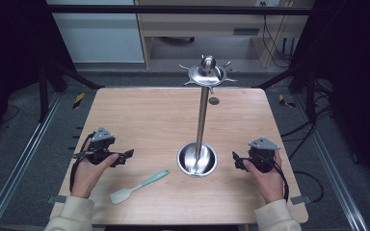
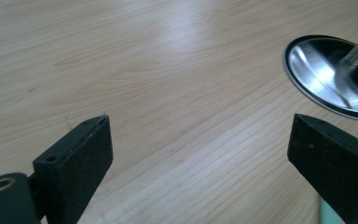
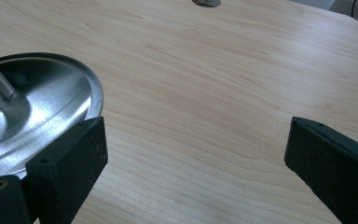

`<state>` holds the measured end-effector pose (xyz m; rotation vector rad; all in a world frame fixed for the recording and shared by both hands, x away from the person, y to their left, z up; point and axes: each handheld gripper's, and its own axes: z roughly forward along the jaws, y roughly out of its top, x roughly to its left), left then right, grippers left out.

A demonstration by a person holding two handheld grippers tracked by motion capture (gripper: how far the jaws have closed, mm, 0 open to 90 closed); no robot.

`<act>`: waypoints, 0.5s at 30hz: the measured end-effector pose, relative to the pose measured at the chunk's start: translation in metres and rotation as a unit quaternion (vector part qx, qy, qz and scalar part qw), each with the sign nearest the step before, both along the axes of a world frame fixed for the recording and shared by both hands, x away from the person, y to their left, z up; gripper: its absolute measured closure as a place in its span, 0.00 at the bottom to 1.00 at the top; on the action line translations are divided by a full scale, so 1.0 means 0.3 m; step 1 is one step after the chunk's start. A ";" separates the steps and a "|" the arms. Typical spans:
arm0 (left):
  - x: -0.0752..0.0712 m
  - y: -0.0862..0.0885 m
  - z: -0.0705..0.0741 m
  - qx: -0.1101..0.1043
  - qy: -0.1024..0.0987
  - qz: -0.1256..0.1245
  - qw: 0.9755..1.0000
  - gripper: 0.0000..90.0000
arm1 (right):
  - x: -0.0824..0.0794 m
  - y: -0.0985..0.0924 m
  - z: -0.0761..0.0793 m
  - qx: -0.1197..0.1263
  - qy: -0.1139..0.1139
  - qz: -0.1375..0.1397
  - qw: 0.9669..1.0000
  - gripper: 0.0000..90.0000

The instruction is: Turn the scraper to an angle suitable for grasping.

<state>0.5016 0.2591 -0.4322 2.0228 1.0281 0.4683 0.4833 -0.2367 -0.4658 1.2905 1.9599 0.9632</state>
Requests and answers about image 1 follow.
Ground steel utensil rack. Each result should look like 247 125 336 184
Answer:
176 54 239 178

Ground person's right hand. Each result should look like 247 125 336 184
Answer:
242 149 285 205

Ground black floor cable loop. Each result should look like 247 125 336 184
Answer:
292 170 326 204

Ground right hand-held gripper black cable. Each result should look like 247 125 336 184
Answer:
259 155 291 204

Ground grey spatula with teal handle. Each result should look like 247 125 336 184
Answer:
109 169 171 205

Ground left hand-held gripper black cable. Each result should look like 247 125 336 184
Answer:
68 130 96 193

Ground black hanging desk cables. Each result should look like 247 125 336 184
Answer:
261 1 298 69

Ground black metal stand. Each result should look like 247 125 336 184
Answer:
255 63 318 123
37 61 106 123

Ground yellow black tape strip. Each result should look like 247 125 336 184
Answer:
277 93 297 109
72 92 86 110

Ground white cabinet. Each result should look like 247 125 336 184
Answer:
45 0 145 64

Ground hand-held gripper black cable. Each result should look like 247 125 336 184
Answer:
259 155 291 204
68 130 96 193

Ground grey table edge bracket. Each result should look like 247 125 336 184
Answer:
46 194 67 205
290 194 313 206

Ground person's left hand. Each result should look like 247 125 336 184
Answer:
69 152 120 199

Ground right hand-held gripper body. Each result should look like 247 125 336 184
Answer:
248 137 281 174

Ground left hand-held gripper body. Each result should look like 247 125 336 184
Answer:
75 126 118 167

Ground aluminium floor rail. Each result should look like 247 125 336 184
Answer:
292 92 370 231
0 91 64 231

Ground black floor cable bundle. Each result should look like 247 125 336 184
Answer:
280 105 334 162

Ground black metal crossbar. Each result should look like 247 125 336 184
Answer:
44 4 313 16

